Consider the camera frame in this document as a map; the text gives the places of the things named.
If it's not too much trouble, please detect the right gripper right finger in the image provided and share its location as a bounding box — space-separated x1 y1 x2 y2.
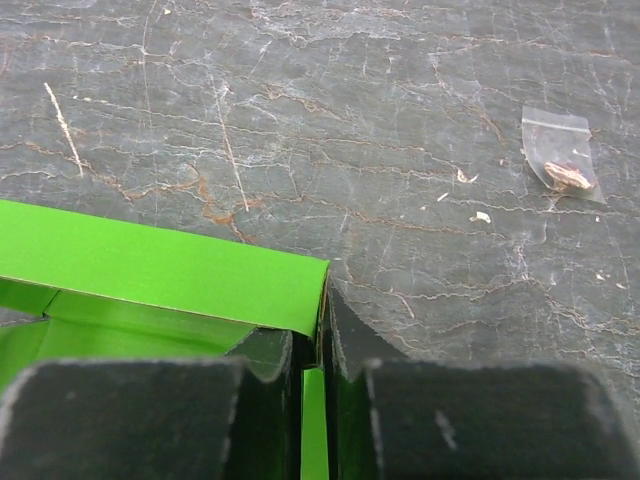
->
322 284 639 479

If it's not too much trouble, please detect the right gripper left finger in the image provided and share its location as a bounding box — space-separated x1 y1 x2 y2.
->
1 328 302 479

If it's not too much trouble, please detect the green paper box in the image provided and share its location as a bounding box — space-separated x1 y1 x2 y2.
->
0 198 334 480

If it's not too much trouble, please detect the small clear plastic scrap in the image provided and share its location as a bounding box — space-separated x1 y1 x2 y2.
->
521 105 606 204

